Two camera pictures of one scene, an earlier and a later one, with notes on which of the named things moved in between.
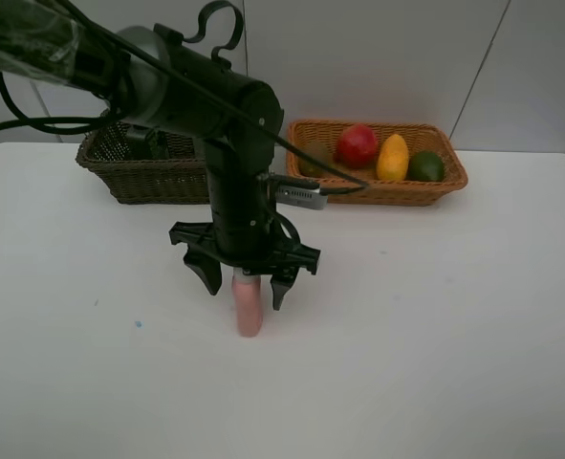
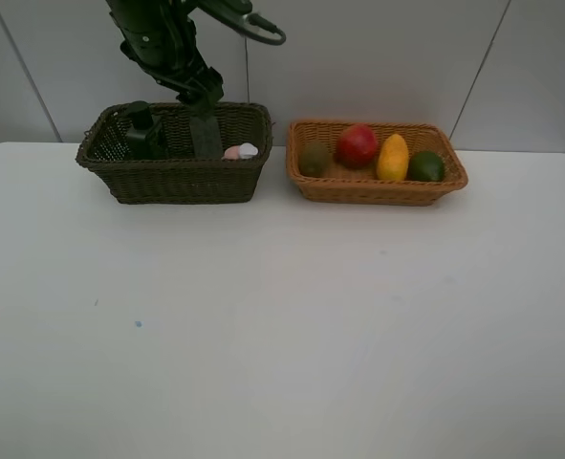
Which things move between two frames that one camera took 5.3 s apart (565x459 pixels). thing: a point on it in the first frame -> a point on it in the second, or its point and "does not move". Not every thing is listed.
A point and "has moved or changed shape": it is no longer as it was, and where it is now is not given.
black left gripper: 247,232 -> 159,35
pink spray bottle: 249,302 has moved or changed shape
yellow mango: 393,159 does not move
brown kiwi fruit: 318,149 does not move
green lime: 426,166 does not move
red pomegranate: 357,145 does not move
